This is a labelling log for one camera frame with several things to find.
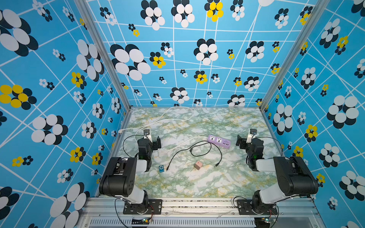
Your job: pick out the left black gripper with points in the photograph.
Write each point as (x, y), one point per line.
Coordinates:
(155, 142)

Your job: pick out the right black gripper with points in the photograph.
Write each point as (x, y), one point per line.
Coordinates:
(242, 142)

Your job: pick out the pink usb charger cube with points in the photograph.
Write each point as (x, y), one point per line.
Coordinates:
(198, 165)

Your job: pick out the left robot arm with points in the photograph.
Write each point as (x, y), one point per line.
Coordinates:
(118, 180)

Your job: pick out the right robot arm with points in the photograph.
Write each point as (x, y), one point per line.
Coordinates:
(293, 176)

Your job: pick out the purple power strip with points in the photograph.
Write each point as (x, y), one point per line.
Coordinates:
(224, 143)

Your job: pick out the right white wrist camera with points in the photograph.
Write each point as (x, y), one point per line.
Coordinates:
(251, 135)

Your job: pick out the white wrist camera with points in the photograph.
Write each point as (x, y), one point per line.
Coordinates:
(147, 134)
(251, 135)

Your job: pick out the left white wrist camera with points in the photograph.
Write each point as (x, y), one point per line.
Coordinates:
(147, 134)

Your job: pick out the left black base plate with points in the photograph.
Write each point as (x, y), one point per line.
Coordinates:
(153, 206)

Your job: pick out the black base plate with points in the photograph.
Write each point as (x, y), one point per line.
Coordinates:
(153, 206)
(247, 207)

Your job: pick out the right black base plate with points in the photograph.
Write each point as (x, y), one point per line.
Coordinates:
(247, 207)

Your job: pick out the left corner aluminium post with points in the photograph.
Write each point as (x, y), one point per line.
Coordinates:
(94, 33)

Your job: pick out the corner aluminium post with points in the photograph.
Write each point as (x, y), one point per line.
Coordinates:
(301, 39)
(94, 33)

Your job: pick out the aluminium front rail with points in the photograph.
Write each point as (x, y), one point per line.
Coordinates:
(202, 213)

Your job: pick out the right corner aluminium post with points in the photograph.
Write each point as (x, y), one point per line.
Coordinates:
(301, 39)

